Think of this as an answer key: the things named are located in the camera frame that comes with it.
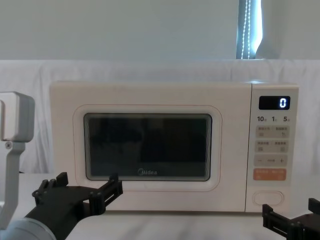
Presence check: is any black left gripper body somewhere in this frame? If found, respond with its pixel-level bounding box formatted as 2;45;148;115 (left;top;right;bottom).
24;185;101;240

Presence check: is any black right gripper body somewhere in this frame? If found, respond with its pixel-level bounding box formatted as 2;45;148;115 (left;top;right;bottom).
290;212;320;240

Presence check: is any white table cloth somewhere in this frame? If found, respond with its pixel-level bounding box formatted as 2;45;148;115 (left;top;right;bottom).
0;172;320;240

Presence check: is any cream microwave oven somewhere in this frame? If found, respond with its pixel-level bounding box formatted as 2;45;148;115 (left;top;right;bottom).
48;80;300;216

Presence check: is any white curtain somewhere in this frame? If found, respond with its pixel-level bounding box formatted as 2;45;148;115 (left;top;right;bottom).
0;0;320;176

